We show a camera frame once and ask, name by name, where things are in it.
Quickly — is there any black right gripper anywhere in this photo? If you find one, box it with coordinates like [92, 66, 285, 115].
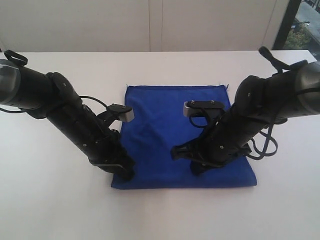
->
[171, 103, 273, 176]

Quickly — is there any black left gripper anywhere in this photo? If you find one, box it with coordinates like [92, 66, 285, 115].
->
[47, 103, 135, 182]

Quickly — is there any blue towel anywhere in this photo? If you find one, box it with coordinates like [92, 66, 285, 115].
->
[111, 85, 257, 190]

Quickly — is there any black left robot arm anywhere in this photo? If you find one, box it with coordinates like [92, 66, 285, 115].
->
[0, 59, 135, 181]

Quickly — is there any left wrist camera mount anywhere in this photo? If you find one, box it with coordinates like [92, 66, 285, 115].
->
[97, 103, 135, 127]

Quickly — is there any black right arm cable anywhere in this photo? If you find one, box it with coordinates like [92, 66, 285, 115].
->
[247, 46, 310, 161]

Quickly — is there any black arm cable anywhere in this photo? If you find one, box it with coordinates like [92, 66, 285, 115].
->
[0, 49, 28, 68]
[247, 46, 310, 161]

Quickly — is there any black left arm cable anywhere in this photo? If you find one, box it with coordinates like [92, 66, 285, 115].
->
[0, 49, 28, 68]

